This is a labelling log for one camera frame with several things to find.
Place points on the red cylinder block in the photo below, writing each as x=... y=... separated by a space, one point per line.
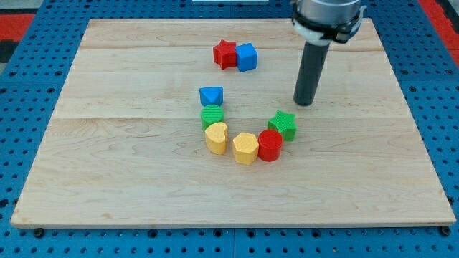
x=270 y=145

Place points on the green cylinder block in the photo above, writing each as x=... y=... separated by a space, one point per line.
x=211 y=114

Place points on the yellow hexagon block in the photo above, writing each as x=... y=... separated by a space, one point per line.
x=245 y=148

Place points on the blue cube block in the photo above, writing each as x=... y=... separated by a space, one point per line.
x=246 y=57

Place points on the green star block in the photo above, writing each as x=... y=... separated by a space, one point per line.
x=284 y=123

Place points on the yellow heart block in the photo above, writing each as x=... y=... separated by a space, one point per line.
x=216 y=138

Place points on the red star block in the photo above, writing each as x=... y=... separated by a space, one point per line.
x=224 y=54

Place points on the blue triangle block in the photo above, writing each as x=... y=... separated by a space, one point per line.
x=211 y=96

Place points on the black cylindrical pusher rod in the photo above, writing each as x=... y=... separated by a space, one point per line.
x=309 y=73

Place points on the wooden board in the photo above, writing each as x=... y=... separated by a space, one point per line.
x=124 y=147

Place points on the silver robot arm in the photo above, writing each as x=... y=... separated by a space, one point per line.
x=321 y=22

